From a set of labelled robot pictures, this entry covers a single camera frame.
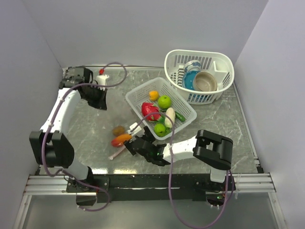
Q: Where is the green fake apple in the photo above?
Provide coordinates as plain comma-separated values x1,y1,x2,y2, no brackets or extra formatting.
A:
158,95,172,109
154,123,167,137

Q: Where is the red fake mango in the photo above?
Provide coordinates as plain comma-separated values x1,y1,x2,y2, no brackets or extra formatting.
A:
111,134,132,147

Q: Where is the brown fake mushroom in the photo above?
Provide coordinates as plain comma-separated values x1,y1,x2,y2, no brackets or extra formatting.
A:
112,125,126,137

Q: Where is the clear zip top bag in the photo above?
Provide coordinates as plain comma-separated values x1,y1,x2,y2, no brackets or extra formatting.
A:
104,100,148,160

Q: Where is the red fake dragon fruit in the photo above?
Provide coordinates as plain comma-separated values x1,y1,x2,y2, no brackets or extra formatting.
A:
141,102,162,122

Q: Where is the white rectangular perforated basket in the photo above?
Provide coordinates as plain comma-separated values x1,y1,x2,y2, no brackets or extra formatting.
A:
125,77,197,141

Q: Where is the green fake leafy vegetable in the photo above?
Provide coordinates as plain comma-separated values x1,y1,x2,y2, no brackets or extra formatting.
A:
175,112,186,122

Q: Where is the orange fake fruit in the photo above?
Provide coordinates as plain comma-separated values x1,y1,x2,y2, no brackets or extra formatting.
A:
149,91,159,101

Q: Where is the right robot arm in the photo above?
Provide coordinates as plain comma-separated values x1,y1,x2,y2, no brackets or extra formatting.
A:
124,127,234,190

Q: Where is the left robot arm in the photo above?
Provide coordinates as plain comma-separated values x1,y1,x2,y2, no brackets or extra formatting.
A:
29,67,109,192

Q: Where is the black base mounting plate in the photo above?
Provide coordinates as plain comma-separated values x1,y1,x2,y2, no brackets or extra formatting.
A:
67,174,236,206

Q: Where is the beige ceramic bowl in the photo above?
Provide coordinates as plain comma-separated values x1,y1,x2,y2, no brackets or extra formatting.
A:
193,72,218,92

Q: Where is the blue white patterned bowl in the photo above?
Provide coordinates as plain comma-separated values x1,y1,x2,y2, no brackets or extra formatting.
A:
183,60,201,73

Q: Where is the white oval dish rack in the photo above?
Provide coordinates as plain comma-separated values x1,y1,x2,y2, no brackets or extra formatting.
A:
164,50,234,104

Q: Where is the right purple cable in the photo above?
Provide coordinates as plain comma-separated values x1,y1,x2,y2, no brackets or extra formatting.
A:
132,112,235,228

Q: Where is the purple cable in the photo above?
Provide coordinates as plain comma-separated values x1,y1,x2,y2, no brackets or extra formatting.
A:
41,62,128,213
132,112,235,228

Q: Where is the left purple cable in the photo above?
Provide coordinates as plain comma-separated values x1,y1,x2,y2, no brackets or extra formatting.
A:
41,62,128,213

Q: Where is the aluminium frame rail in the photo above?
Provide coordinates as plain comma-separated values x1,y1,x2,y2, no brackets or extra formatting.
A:
13,173,287,229

